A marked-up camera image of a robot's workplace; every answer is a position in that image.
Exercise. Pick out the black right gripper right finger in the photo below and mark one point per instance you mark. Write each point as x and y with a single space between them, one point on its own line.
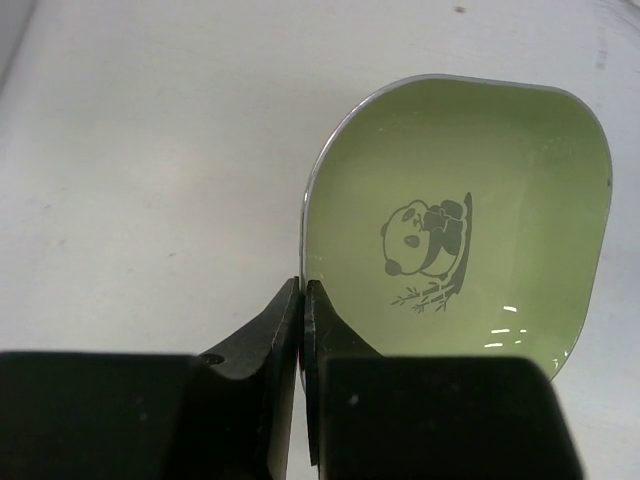
371 416

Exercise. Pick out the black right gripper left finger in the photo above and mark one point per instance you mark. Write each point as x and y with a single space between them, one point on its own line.
223 414

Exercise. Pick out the green square panda dish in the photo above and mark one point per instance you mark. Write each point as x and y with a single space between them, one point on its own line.
450 215

